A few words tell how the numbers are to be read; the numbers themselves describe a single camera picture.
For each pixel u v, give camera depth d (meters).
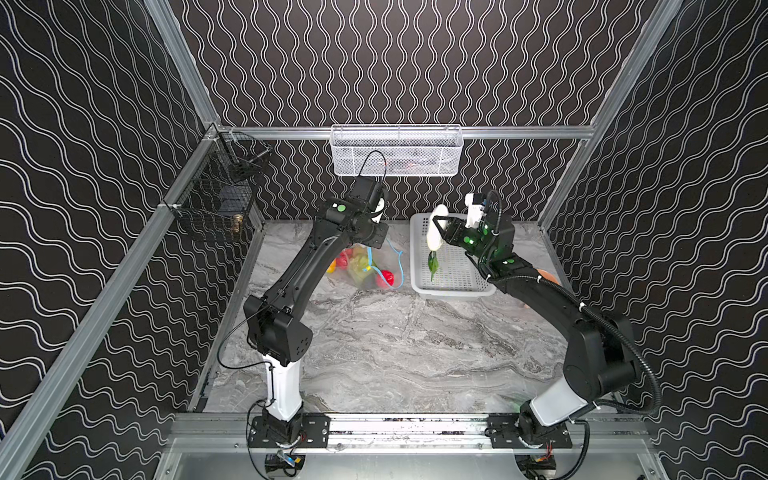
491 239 0.64
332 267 1.01
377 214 0.67
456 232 0.73
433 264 0.86
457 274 1.03
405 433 0.75
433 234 0.79
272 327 0.46
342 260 1.03
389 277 0.92
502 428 0.74
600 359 0.45
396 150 0.60
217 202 0.93
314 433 0.74
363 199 0.61
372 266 0.84
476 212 0.74
